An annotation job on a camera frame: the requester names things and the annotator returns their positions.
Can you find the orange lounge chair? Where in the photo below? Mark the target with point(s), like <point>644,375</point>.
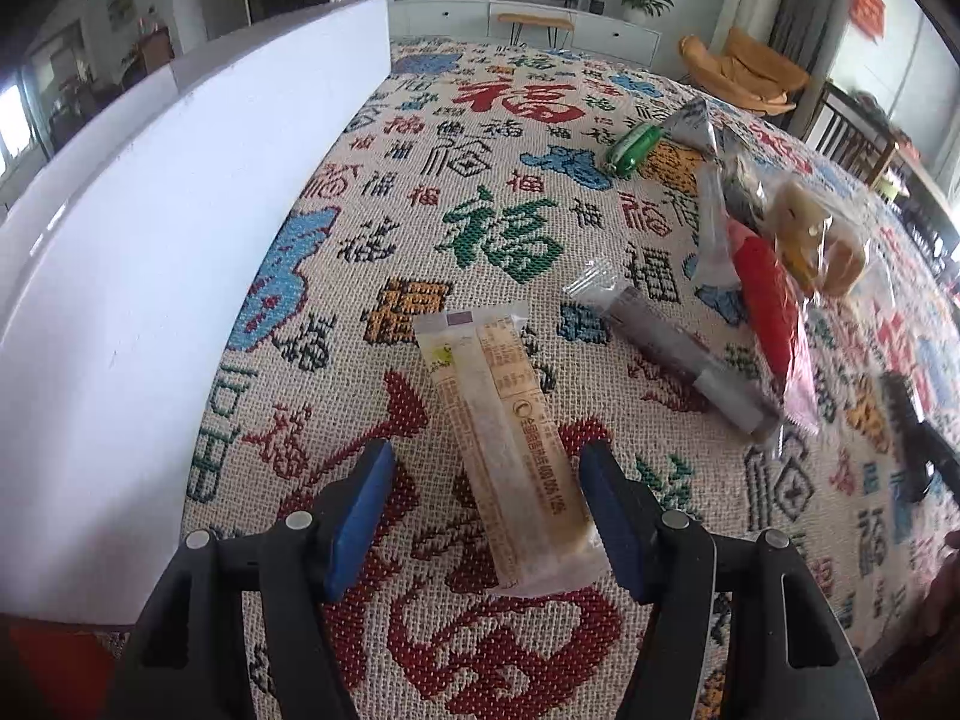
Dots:
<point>750,71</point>

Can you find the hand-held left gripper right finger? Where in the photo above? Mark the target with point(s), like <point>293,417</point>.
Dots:
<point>609,517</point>

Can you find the framed wall painting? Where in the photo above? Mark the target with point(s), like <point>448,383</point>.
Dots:
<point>120,4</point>

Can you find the beige snack bar packet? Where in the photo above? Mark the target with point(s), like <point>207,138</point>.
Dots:
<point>495,420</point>

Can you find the triangular grey snack packet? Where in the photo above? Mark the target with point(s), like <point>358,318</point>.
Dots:
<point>694,127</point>

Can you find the dark wooden chair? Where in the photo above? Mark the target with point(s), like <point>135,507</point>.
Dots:
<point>844,135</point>

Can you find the red snack packet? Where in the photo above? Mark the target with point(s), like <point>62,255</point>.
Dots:
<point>769,300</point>

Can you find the grey curtain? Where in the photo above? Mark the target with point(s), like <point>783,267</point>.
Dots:
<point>810,0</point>

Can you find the wooden bench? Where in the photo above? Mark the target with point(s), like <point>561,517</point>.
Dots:
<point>534,20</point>

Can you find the grey purple snack bar packet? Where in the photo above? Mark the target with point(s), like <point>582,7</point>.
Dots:
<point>660,337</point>

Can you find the clear bread packet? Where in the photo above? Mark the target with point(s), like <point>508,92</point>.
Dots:
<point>795,217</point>

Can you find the red wall hanging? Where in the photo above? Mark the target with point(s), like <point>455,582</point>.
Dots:
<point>866,11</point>

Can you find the white television cabinet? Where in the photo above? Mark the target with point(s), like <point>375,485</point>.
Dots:
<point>622,34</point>

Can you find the cluttered wooden table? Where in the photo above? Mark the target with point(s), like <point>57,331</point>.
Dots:
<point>922,180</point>

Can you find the clear long snack packet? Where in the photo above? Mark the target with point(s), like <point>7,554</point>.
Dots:
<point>712,232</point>

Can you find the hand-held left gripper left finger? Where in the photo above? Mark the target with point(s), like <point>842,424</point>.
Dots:
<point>360,517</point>

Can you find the green sausage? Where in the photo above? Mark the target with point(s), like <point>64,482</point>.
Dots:
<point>634,148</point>

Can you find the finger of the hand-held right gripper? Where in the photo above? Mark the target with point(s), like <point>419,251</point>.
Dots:
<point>915,450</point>

